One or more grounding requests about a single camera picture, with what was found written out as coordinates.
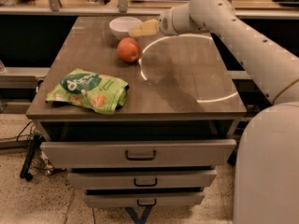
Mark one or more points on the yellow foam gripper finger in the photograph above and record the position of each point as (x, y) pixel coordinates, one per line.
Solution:
(146, 28)

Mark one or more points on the white ceramic bowl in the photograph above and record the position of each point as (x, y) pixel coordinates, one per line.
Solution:
(120, 26)

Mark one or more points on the red orange apple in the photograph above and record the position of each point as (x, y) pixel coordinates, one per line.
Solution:
(129, 50)

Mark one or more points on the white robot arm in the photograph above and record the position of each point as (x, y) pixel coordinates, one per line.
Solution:
(266, 170)

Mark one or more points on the green chip bag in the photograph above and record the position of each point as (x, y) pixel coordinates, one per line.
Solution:
(101, 93)

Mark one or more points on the grey drawer cabinet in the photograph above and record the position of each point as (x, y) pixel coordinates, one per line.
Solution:
(180, 90)

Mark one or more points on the top grey drawer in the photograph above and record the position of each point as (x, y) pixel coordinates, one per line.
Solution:
(138, 154)

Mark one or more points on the grey drawer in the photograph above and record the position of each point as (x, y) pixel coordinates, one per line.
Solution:
(143, 180)
(138, 154)
(143, 200)

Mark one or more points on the middle grey drawer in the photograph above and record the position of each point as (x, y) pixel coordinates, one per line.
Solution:
(143, 180)

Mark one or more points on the bottom grey drawer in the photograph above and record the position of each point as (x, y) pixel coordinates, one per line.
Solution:
(143, 200)

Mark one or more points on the black wheeled wire cart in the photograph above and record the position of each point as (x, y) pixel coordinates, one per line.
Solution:
(35, 159)

